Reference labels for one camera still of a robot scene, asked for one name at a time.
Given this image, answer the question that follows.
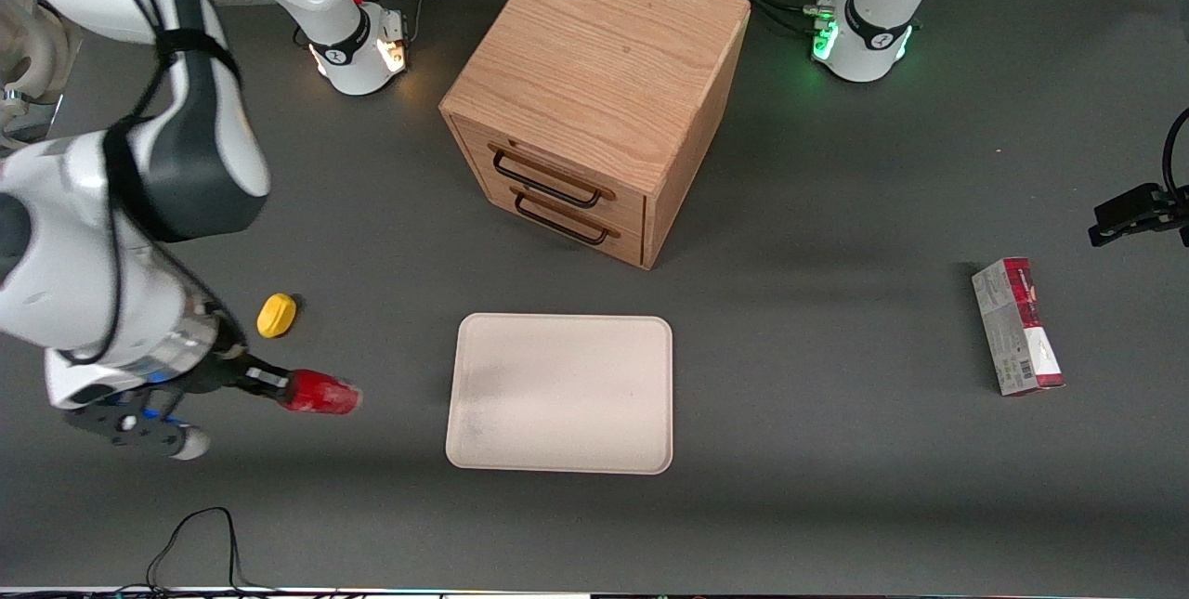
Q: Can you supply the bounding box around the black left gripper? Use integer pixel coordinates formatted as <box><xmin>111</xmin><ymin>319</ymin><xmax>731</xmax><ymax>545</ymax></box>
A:
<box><xmin>1088</xmin><ymin>183</ymin><xmax>1189</xmax><ymax>249</ymax></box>

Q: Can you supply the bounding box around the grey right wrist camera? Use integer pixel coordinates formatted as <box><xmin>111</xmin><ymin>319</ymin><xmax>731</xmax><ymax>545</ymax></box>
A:
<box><xmin>63</xmin><ymin>383</ymin><xmax>212</xmax><ymax>462</ymax></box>

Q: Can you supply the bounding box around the beige rectangular plastic tray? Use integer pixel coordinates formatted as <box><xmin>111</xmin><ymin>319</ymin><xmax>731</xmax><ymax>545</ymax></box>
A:
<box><xmin>445</xmin><ymin>312</ymin><xmax>673</xmax><ymax>475</ymax></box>

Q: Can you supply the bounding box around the yellow lemon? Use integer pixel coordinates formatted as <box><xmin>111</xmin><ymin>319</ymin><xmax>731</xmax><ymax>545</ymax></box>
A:
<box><xmin>256</xmin><ymin>293</ymin><xmax>298</xmax><ymax>339</ymax></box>

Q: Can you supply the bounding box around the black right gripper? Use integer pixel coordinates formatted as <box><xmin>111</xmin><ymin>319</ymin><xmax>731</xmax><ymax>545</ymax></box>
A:
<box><xmin>163</xmin><ymin>309</ymin><xmax>293</xmax><ymax>401</ymax></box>

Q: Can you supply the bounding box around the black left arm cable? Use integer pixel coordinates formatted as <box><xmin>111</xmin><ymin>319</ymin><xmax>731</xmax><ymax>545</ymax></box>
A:
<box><xmin>1161</xmin><ymin>107</ymin><xmax>1189</xmax><ymax>202</ymax></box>

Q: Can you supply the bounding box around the thin black looped cable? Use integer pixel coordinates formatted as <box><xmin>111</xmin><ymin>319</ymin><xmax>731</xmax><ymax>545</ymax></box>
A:
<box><xmin>111</xmin><ymin>506</ymin><xmax>280</xmax><ymax>596</ymax></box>

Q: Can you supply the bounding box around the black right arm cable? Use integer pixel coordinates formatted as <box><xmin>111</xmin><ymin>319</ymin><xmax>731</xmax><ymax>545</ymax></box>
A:
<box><xmin>91</xmin><ymin>0</ymin><xmax>244</xmax><ymax>368</ymax></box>

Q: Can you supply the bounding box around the grey and red carton box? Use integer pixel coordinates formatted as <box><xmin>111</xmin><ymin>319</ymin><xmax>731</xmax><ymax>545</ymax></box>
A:
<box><xmin>971</xmin><ymin>256</ymin><xmax>1065</xmax><ymax>397</ymax></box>

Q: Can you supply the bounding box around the wooden drawer front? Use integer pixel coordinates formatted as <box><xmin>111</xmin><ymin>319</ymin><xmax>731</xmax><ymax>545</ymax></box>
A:
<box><xmin>450</xmin><ymin>116</ymin><xmax>647</xmax><ymax>230</ymax></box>
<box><xmin>481</xmin><ymin>174</ymin><xmax>646</xmax><ymax>268</ymax></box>

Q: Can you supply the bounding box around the red coke bottle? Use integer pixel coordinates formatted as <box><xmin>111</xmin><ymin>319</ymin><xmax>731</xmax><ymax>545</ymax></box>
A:
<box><xmin>279</xmin><ymin>370</ymin><xmax>362</xmax><ymax>417</ymax></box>

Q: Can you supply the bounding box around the oak wooden drawer cabinet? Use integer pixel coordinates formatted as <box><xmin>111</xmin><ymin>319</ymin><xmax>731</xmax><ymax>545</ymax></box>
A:
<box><xmin>438</xmin><ymin>0</ymin><xmax>751</xmax><ymax>271</ymax></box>

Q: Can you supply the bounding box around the black metal drawer handle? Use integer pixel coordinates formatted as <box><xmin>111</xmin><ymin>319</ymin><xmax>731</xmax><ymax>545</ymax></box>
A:
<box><xmin>489</xmin><ymin>143</ymin><xmax>617</xmax><ymax>209</ymax></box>
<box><xmin>512</xmin><ymin>189</ymin><xmax>621</xmax><ymax>246</ymax></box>

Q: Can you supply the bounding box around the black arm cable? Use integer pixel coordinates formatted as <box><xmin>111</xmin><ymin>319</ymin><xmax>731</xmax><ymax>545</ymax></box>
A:
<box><xmin>1161</xmin><ymin>107</ymin><xmax>1189</xmax><ymax>202</ymax></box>
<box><xmin>91</xmin><ymin>0</ymin><xmax>244</xmax><ymax>368</ymax></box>

